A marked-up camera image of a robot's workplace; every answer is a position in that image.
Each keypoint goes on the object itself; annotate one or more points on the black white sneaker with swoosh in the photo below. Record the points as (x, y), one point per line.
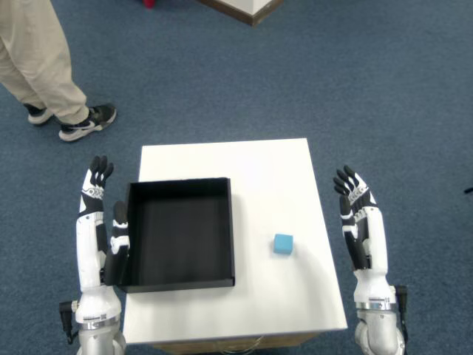
(86, 127)

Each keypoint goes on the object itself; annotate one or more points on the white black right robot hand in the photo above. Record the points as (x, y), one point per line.
(375, 236)

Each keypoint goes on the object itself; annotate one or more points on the black object at floor edge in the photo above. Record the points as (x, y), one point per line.
(469, 189)

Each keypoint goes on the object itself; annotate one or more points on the beige trousers of person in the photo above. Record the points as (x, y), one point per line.
(33, 55)

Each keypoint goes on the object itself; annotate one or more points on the blue foam cube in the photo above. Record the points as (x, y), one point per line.
(282, 245)

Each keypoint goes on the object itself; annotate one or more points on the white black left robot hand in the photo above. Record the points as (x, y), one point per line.
(86, 251)

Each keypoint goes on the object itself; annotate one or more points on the white plinth with brown base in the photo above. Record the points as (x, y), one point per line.
(255, 9)

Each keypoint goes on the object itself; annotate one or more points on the wooden table base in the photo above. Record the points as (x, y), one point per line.
(192, 347)

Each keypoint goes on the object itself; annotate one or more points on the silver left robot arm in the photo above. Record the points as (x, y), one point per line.
(98, 340)

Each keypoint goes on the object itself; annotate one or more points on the red plastic object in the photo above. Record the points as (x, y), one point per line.
(149, 3)

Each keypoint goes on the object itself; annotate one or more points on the black shallow open box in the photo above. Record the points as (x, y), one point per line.
(177, 240)

